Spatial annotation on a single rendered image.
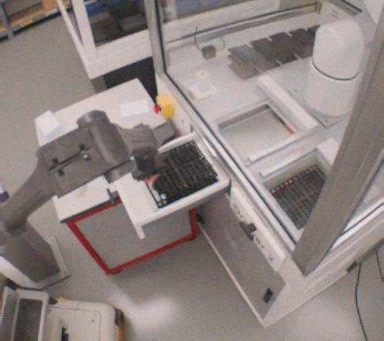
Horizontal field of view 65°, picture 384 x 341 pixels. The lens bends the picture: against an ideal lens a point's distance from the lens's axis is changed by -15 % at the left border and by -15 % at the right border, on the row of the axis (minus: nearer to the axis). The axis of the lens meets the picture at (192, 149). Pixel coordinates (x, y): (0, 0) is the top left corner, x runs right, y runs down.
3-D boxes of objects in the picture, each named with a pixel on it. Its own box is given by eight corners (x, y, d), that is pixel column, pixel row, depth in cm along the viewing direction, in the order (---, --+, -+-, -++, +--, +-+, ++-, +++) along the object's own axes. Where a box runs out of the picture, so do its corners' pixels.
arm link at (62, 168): (39, 128, 41) (74, 197, 41) (109, 104, 52) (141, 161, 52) (-22, 211, 68) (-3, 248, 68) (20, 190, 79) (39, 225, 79)
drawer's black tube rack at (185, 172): (159, 212, 115) (156, 202, 110) (139, 175, 126) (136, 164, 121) (218, 185, 121) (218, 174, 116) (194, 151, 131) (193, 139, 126)
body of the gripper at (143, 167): (126, 165, 105) (122, 150, 99) (157, 153, 107) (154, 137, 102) (134, 181, 101) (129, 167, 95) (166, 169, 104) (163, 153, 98)
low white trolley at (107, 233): (110, 282, 181) (59, 220, 123) (78, 202, 218) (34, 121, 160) (201, 242, 196) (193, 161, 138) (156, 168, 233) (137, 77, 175)
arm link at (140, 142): (67, 125, 50) (100, 188, 50) (97, 105, 49) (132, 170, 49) (129, 129, 93) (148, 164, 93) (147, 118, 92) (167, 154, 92)
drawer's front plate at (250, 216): (275, 272, 100) (281, 259, 92) (229, 205, 118) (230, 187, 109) (280, 269, 101) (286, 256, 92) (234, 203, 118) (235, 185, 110)
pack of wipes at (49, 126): (63, 130, 154) (60, 124, 151) (47, 141, 150) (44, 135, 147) (52, 115, 162) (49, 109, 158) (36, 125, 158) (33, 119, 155)
